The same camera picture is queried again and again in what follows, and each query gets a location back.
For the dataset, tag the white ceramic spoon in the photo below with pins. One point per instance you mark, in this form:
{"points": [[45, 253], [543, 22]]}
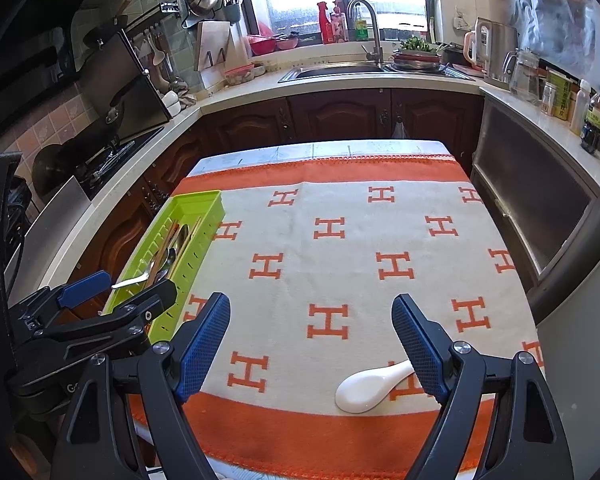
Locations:
{"points": [[365, 390]]}

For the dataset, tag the wooden chopstick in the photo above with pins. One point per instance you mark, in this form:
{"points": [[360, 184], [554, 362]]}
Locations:
{"points": [[164, 246]]}

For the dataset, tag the glass jar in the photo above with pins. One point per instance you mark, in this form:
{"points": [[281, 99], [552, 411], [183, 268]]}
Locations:
{"points": [[548, 100]]}

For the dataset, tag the short metal soup spoon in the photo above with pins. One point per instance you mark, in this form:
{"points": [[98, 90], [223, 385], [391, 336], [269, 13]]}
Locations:
{"points": [[130, 281]]}

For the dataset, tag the stack of white bowls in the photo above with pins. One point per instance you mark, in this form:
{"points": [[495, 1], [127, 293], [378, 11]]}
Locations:
{"points": [[171, 104]]}

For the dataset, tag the clear food container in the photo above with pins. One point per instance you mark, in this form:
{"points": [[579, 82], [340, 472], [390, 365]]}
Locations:
{"points": [[238, 76]]}

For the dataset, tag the dark sauce bottle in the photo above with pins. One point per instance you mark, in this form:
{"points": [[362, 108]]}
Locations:
{"points": [[594, 130]]}

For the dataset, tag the black cooking pot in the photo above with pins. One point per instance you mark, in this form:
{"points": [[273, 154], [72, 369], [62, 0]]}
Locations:
{"points": [[455, 55]]}

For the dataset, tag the green box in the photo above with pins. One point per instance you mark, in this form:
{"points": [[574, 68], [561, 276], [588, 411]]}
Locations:
{"points": [[562, 97]]}

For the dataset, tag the large pink bowl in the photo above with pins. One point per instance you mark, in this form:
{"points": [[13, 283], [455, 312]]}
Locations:
{"points": [[261, 45]]}

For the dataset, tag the wall utensil rack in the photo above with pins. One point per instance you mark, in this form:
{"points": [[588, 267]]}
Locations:
{"points": [[155, 15]]}

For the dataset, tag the dark wooden base cabinets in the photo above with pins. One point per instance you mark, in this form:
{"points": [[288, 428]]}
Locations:
{"points": [[340, 115]]}

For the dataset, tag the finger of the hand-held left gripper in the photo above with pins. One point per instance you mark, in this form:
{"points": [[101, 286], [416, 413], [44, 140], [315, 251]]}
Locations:
{"points": [[145, 305], [82, 287]]}

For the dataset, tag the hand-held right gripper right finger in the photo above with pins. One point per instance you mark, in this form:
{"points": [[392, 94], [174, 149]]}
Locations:
{"points": [[420, 347]]}

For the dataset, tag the wall socket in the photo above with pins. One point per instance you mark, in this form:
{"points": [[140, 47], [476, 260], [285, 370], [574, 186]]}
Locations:
{"points": [[461, 22]]}

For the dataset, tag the green dish soap bottle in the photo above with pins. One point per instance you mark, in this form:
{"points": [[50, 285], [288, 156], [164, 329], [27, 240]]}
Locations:
{"points": [[362, 30]]}

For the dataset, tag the pink soap bottle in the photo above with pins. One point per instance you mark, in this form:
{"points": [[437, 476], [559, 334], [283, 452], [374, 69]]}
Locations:
{"points": [[339, 27]]}

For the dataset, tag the green plastic utensil tray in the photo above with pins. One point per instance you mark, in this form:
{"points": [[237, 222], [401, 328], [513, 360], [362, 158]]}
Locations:
{"points": [[192, 260]]}

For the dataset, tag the steel kitchen sink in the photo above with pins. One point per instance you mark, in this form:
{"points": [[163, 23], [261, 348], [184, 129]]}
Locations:
{"points": [[330, 72]]}

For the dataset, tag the white plastic bottle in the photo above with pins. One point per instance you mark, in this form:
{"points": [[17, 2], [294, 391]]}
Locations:
{"points": [[579, 110]]}

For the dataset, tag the white kitchen countertop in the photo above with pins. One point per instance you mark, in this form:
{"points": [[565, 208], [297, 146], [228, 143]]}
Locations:
{"points": [[340, 84]]}

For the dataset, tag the glass pitcher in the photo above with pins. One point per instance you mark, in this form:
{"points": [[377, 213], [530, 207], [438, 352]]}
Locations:
{"points": [[525, 80]]}

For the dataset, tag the small pink bowl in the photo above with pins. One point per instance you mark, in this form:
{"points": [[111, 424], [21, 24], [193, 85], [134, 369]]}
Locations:
{"points": [[287, 42]]}

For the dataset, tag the red spray bottle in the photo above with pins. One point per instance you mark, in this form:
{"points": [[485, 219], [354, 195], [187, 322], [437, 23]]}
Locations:
{"points": [[326, 30]]}

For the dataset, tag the white appliance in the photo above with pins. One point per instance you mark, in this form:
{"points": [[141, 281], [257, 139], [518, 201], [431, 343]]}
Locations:
{"points": [[580, 370]]}

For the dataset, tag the black range hood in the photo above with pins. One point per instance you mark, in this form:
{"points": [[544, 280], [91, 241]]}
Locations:
{"points": [[120, 90]]}

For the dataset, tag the teal utensil holder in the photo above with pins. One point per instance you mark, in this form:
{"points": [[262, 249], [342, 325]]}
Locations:
{"points": [[232, 14]]}

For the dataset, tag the black round pan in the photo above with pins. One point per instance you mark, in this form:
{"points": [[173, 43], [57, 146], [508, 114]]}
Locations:
{"points": [[52, 167]]}

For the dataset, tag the hanging ladle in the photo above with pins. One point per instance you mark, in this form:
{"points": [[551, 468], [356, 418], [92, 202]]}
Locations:
{"points": [[156, 52]]}

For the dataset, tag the basin of green vegetables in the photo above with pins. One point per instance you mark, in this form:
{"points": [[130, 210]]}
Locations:
{"points": [[415, 60]]}

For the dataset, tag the crumpled rag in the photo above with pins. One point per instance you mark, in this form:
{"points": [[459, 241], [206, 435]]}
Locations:
{"points": [[184, 92]]}

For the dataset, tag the glass-door cabinet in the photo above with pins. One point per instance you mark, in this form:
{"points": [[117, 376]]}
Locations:
{"points": [[535, 185]]}

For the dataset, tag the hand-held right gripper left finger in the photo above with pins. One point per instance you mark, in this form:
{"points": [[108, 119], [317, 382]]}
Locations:
{"points": [[202, 345]]}

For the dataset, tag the plastic wall sheet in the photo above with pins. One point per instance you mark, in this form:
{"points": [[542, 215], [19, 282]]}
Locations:
{"points": [[550, 5]]}

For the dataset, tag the hanging plastic bag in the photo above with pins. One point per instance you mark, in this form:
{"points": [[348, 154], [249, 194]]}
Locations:
{"points": [[400, 129]]}

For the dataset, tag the steel kitchen faucet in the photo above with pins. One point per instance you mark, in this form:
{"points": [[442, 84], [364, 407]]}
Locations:
{"points": [[375, 35]]}

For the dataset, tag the black gas stove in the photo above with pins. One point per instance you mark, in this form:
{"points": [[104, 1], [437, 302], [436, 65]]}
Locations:
{"points": [[110, 160]]}

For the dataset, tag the orange printed blanket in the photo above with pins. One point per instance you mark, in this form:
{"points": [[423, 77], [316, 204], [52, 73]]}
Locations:
{"points": [[330, 270]]}

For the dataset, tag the white steel electric kettle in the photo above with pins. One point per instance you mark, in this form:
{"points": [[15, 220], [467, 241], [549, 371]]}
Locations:
{"points": [[500, 50]]}

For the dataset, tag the wooden cutting board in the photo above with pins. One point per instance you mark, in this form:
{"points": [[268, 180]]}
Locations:
{"points": [[210, 40]]}

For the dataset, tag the stainless steel panel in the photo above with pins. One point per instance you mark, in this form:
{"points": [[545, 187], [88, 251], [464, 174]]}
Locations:
{"points": [[55, 220]]}

